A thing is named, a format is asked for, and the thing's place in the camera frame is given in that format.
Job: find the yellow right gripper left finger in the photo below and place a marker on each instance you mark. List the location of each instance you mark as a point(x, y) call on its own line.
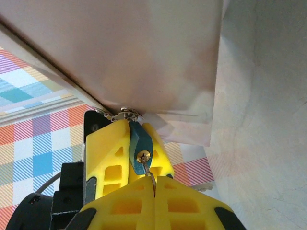
point(120, 210)

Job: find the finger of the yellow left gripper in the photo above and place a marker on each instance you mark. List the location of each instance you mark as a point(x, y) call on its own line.
point(160, 155)
point(108, 148)

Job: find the teal padlock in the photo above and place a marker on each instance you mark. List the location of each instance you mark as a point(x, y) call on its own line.
point(138, 137)

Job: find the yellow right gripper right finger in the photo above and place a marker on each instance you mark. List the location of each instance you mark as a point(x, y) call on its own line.
point(192, 210)

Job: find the aluminium corner post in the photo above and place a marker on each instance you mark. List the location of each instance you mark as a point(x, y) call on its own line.
point(36, 112)

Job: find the pink illustrated storybook tin box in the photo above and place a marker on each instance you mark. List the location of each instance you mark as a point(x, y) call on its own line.
point(120, 52)

